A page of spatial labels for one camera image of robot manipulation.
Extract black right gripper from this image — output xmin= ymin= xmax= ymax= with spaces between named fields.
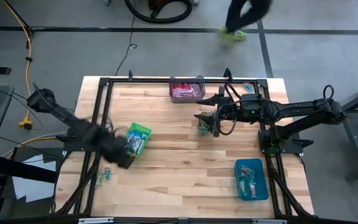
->
xmin=193 ymin=86 xmax=273 ymax=138

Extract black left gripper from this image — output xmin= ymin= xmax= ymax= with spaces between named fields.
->
xmin=99 ymin=130 xmax=135 ymax=170

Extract green plastic basket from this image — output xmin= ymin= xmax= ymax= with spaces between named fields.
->
xmin=125 ymin=122 xmax=153 ymax=157

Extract teal plastic tray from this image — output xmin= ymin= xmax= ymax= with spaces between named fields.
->
xmin=234 ymin=158 xmax=270 ymax=202

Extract potted succulent plant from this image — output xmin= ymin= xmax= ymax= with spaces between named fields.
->
xmin=196 ymin=110 xmax=224 ymax=138

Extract grey translucent bin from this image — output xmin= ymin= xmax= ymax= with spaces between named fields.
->
xmin=168 ymin=75 xmax=206 ymax=104

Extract green shoe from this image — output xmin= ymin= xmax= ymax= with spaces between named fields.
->
xmin=218 ymin=26 xmax=239 ymax=47
xmin=233 ymin=29 xmax=248 ymax=41

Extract white paper sheets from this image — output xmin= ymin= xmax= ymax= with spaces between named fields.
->
xmin=12 ymin=154 xmax=57 ymax=203

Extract yellow power plug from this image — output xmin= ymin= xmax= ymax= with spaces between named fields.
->
xmin=19 ymin=118 xmax=33 ymax=131

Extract black diagonal beam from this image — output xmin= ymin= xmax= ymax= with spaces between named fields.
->
xmin=0 ymin=154 xmax=57 ymax=184

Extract black tripod leg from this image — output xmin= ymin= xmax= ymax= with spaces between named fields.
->
xmin=3 ymin=0 xmax=34 ymax=32

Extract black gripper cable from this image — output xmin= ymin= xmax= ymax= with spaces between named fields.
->
xmin=215 ymin=83 xmax=239 ymax=136

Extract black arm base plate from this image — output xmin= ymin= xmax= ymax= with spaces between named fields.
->
xmin=258 ymin=129 xmax=315 ymax=155
xmin=61 ymin=127 xmax=108 ymax=152

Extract black metal table frame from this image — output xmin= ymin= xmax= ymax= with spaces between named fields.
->
xmin=51 ymin=68 xmax=313 ymax=218

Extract silver metal bracket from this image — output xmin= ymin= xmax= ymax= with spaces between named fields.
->
xmin=78 ymin=217 xmax=114 ymax=224
xmin=252 ymin=218 xmax=288 ymax=224

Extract black vacuum hose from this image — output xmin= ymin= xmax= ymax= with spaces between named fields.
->
xmin=124 ymin=0 xmax=194 ymax=24

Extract thin black floor cable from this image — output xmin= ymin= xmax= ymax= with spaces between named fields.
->
xmin=113 ymin=0 xmax=138 ymax=77

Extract yellow cable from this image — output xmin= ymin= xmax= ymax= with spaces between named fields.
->
xmin=3 ymin=0 xmax=67 ymax=160

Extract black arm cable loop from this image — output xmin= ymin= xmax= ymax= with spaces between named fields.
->
xmin=323 ymin=84 xmax=335 ymax=100

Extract dark grey desk frame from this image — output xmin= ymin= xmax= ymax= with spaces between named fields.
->
xmin=323 ymin=79 xmax=358 ymax=182

